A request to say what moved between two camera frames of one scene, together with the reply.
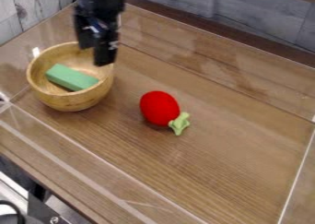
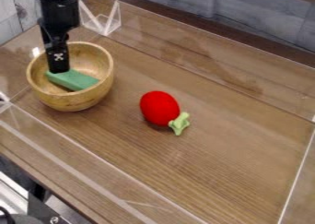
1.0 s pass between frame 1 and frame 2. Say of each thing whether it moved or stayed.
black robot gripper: moved
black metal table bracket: stayed
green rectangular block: stayed
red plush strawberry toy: stayed
